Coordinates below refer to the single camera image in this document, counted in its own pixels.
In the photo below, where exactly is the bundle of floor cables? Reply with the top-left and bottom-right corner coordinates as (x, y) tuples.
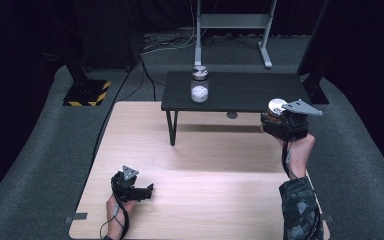
(139, 29), (199, 56)

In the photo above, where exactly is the small black shelf table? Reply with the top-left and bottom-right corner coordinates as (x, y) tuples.
(160, 70), (313, 147)

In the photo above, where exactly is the black floor cable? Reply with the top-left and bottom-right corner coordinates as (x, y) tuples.
(137, 54), (165, 102)

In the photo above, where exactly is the grey metal stand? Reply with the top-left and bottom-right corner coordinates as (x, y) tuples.
(194, 0), (279, 70)

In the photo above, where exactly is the dark cabinet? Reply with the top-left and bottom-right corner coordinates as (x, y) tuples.
(76, 0), (144, 72)

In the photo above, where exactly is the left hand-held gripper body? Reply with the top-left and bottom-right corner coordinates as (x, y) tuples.
(110, 165), (142, 203)

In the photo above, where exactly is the glass jar with white powder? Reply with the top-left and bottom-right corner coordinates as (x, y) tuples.
(189, 65), (210, 104)

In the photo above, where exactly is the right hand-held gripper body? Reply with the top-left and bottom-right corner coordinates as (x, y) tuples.
(273, 98), (324, 141)

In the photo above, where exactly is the black stand with striped base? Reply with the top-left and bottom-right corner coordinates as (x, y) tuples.
(58, 0), (112, 108)

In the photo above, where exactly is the person's left hand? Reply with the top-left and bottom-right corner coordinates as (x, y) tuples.
(105, 194), (138, 225)

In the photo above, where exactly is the person's right hand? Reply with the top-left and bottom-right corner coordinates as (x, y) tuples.
(278, 133), (316, 165)

